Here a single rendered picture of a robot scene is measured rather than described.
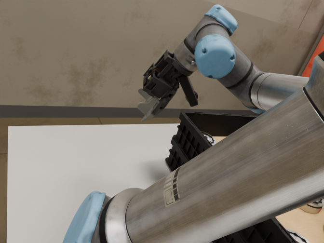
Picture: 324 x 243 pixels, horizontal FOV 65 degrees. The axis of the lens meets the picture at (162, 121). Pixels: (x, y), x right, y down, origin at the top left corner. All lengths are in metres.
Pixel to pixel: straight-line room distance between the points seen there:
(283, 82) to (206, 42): 0.15
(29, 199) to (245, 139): 0.68
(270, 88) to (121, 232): 0.35
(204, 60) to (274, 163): 0.32
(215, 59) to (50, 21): 1.87
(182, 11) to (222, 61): 2.12
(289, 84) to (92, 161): 0.69
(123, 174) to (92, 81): 1.65
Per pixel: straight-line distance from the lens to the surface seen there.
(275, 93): 0.49
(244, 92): 0.56
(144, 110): 0.71
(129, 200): 0.34
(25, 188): 0.84
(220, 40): 0.51
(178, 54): 0.64
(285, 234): 0.61
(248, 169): 0.22
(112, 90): 2.55
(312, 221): 0.90
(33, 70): 2.36
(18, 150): 0.98
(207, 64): 0.50
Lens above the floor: 1.29
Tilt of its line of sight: 27 degrees down
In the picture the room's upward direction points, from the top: 17 degrees clockwise
